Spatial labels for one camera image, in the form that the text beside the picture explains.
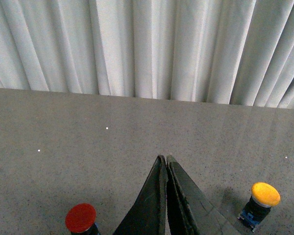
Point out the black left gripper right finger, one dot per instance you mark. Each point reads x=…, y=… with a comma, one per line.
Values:
x=189, y=210

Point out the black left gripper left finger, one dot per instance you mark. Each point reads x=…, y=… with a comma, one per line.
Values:
x=147, y=216

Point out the yellow mushroom push button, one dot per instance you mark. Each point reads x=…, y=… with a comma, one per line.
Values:
x=263, y=198

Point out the red mushroom push button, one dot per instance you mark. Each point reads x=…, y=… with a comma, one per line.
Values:
x=81, y=220

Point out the white pleated curtain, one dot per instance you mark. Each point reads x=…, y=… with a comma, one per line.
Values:
x=218, y=51

